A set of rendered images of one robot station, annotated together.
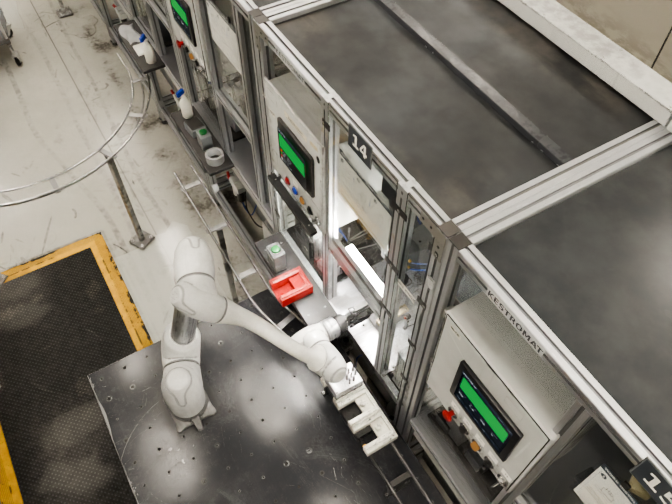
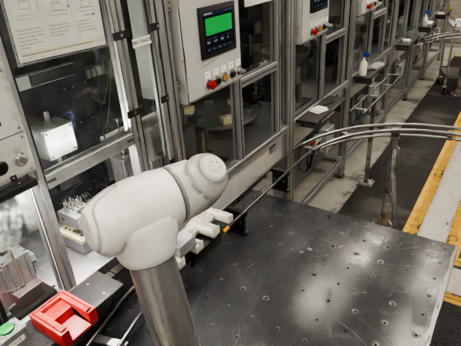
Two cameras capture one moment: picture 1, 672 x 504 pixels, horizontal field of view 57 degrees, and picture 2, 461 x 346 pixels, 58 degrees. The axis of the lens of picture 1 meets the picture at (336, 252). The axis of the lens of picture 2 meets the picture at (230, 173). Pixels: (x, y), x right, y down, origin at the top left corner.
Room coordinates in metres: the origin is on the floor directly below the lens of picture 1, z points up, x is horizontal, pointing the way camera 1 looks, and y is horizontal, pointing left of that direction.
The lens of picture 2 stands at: (1.36, 1.27, 1.90)
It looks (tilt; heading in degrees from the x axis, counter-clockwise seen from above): 28 degrees down; 247
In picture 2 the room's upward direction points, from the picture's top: 4 degrees counter-clockwise
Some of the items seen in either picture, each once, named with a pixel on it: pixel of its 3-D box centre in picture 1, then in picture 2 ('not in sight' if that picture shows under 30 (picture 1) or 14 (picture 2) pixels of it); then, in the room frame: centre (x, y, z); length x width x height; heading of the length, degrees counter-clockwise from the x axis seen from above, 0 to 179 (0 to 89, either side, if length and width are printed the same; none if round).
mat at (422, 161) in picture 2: not in sight; (442, 109); (-2.95, -2.11, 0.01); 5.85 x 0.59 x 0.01; 32
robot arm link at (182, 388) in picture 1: (182, 388); not in sight; (1.04, 0.63, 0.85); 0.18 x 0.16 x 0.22; 12
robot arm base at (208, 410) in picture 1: (190, 407); not in sight; (1.01, 0.62, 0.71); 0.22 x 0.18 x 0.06; 32
